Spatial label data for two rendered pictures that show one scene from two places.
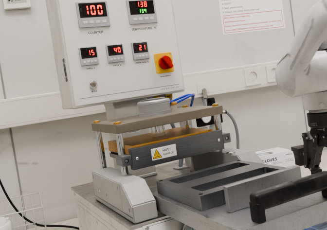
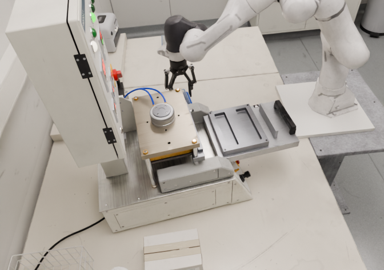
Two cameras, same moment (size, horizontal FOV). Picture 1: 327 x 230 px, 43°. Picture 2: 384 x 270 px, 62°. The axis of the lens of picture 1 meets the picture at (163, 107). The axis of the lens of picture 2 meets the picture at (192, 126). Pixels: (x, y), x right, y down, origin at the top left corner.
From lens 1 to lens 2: 120 cm
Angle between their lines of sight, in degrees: 77
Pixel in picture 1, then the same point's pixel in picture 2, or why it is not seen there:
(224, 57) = not seen: hidden behind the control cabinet
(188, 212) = (262, 150)
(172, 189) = (242, 148)
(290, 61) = (204, 45)
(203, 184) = (248, 136)
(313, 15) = (231, 23)
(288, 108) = not seen: hidden behind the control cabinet
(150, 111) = (172, 119)
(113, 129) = (195, 145)
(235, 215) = (281, 137)
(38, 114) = not seen: outside the picture
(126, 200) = (227, 170)
